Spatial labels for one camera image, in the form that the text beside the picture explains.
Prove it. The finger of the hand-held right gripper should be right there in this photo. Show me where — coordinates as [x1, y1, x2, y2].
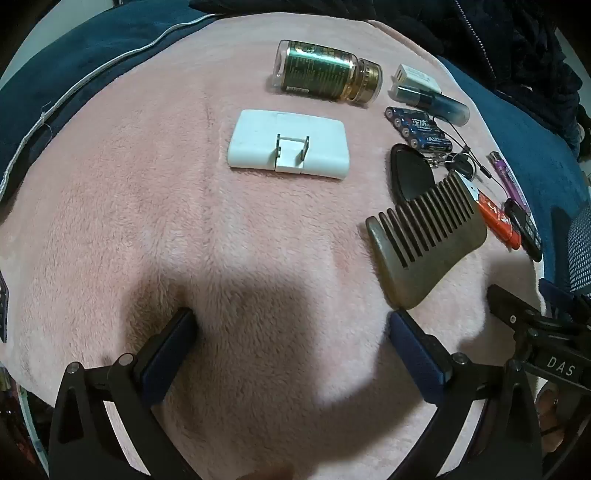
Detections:
[538, 277, 578, 319]
[487, 284, 551, 333]

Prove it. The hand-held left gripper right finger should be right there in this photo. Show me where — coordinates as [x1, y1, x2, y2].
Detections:
[389, 309, 543, 480]

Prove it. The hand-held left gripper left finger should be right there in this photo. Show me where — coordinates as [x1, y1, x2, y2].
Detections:
[47, 307, 199, 480]

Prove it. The light blue plastic basket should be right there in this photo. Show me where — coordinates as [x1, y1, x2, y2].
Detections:
[566, 210, 591, 296]

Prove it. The black remote key fob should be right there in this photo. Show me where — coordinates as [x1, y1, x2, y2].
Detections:
[504, 199, 544, 263]

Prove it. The red lighter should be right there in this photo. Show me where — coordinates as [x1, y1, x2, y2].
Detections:
[471, 182, 522, 251]

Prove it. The wooden comb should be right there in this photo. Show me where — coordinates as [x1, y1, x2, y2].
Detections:
[366, 172, 488, 310]

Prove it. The purple lighter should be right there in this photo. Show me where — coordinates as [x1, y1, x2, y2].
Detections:
[489, 152, 529, 213]

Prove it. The black key with ring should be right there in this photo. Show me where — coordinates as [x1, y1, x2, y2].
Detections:
[425, 150, 478, 181]

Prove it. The black teardrop key fob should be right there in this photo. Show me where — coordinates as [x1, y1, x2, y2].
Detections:
[390, 143, 435, 201]

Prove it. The black lanyard cord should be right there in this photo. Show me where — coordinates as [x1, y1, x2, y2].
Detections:
[434, 117, 509, 190]

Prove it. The blue battery pack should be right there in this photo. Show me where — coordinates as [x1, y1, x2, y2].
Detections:
[385, 106, 455, 153]

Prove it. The blue spray bottle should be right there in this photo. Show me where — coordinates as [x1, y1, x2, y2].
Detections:
[389, 84, 470, 126]

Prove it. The white power adapter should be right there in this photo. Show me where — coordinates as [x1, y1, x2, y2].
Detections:
[226, 109, 350, 180]

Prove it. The small white charger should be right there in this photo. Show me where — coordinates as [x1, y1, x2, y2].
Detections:
[394, 64, 441, 93]

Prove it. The green gold supplement bottle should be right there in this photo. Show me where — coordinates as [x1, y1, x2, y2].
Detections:
[270, 39, 384, 104]

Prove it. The person's right hand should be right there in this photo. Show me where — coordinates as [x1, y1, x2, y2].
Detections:
[538, 387, 571, 455]

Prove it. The pink blanket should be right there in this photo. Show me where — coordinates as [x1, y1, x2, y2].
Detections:
[0, 9, 555, 480]

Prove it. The dark zipper jacket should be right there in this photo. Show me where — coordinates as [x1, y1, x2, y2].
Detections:
[189, 0, 591, 153]

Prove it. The blue bed cover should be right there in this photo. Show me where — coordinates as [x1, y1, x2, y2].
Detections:
[0, 9, 591, 278]

